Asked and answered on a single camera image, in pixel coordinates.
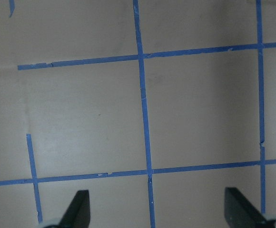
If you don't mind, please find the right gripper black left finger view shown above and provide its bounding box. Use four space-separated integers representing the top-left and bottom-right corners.
58 190 91 228

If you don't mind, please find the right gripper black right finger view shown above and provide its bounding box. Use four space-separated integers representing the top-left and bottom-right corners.
224 187 267 228

